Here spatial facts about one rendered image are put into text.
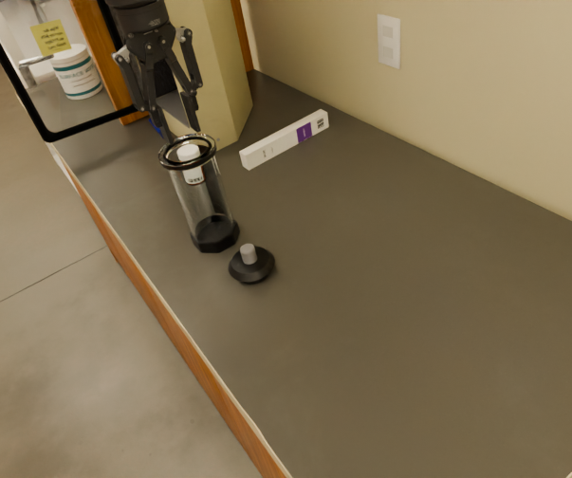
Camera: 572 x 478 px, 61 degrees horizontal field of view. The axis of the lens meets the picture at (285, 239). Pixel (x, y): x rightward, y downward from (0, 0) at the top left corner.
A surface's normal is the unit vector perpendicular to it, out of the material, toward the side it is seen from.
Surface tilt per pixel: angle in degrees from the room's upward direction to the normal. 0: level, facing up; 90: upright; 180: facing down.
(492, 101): 90
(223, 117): 90
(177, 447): 0
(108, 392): 0
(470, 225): 0
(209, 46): 90
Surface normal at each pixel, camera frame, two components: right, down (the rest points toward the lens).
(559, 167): -0.81, 0.48
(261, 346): -0.15, -0.73
